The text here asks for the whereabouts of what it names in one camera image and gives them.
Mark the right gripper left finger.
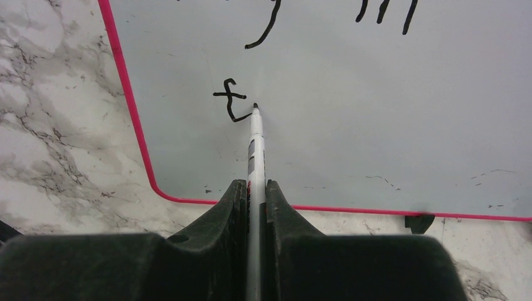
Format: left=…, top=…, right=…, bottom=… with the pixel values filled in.
left=1, top=180, right=246, bottom=300

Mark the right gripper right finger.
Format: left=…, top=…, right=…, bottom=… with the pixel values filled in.
left=264, top=181, right=467, bottom=300

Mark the black whiteboard marker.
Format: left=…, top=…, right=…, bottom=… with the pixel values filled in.
left=245, top=103, right=266, bottom=300

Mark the red framed whiteboard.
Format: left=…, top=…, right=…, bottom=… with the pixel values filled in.
left=99, top=1, right=531, bottom=221

